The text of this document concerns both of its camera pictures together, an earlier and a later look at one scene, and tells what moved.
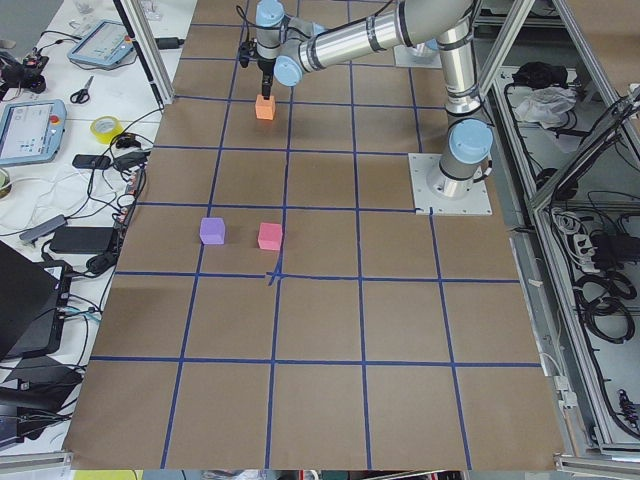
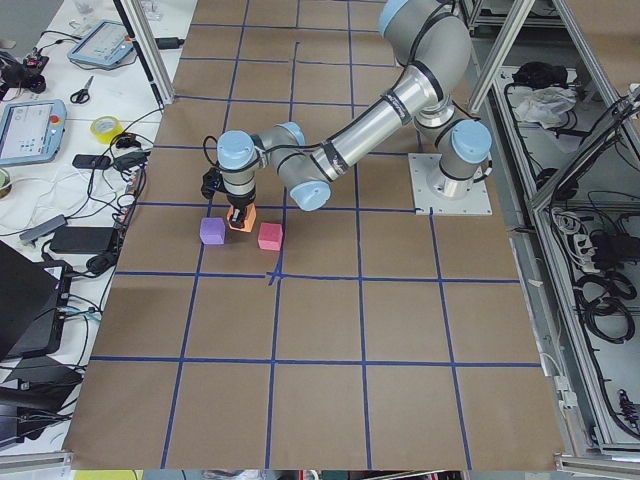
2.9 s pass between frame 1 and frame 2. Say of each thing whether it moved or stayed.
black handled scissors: stayed
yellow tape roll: stayed
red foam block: stayed
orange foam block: moved
